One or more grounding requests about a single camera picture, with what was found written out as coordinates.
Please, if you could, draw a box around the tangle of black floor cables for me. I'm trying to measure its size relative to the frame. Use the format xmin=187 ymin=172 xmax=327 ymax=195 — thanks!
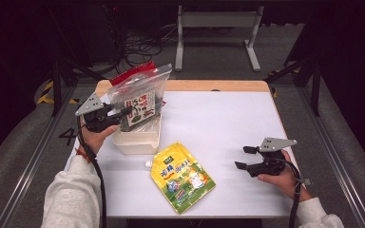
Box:
xmin=106 ymin=25 xmax=172 ymax=81

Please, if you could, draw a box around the person's right hand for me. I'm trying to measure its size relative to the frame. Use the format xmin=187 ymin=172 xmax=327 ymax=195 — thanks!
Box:
xmin=257 ymin=149 xmax=314 ymax=203

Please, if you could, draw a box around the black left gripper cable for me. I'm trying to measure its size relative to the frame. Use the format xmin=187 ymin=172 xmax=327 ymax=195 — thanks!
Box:
xmin=75 ymin=115 xmax=108 ymax=228

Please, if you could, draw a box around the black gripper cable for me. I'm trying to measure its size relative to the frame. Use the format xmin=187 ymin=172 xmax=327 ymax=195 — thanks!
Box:
xmin=75 ymin=115 xmax=108 ymax=228
xmin=274 ymin=156 xmax=313 ymax=228

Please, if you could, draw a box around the red bracelet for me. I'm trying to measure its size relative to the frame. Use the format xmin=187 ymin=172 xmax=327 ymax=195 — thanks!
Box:
xmin=74 ymin=147 xmax=91 ymax=163

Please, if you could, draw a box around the red seasoning packet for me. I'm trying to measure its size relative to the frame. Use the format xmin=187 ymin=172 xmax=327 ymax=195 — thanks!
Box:
xmin=108 ymin=60 xmax=157 ymax=87

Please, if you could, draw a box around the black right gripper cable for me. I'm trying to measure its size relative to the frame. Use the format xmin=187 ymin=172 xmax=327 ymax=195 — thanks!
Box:
xmin=274 ymin=156 xmax=313 ymax=228

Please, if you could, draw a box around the yellow black hazard tape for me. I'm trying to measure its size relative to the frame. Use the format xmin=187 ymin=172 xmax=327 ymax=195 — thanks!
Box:
xmin=37 ymin=80 xmax=80 ymax=105

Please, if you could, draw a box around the black metal stand leg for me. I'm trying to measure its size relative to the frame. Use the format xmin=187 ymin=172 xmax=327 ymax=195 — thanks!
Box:
xmin=264 ymin=53 xmax=323 ymax=118
xmin=48 ymin=53 xmax=107 ymax=118

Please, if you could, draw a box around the clear bag of dried seaweed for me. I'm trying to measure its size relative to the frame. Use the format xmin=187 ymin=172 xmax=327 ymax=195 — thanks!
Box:
xmin=106 ymin=63 xmax=174 ymax=133

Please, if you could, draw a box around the aluminium floor rail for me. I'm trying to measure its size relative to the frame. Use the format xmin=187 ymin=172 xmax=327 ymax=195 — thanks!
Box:
xmin=297 ymin=85 xmax=365 ymax=228
xmin=0 ymin=85 xmax=78 ymax=228

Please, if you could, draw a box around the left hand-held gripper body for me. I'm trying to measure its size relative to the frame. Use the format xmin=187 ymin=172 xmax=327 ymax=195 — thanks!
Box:
xmin=74 ymin=92 xmax=122 ymax=133

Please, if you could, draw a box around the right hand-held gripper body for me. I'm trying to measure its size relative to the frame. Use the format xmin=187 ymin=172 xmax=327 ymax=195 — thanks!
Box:
xmin=248 ymin=137 xmax=298 ymax=178

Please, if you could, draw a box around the white table mat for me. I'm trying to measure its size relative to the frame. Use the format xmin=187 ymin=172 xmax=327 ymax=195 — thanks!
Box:
xmin=64 ymin=90 xmax=299 ymax=219

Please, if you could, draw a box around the white plastic storage box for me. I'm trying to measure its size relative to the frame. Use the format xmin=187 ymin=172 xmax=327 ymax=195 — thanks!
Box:
xmin=112 ymin=94 xmax=163 ymax=156

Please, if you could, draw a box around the yellow green spout pouch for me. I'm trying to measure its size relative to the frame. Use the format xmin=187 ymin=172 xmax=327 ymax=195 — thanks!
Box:
xmin=144 ymin=142 xmax=218 ymax=216

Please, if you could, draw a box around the white metal stand frame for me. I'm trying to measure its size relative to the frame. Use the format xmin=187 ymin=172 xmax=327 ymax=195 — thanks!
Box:
xmin=174 ymin=4 xmax=265 ymax=72

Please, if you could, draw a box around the person's left hand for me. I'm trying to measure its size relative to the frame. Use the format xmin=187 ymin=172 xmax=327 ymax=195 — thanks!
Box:
xmin=80 ymin=117 xmax=121 ymax=157

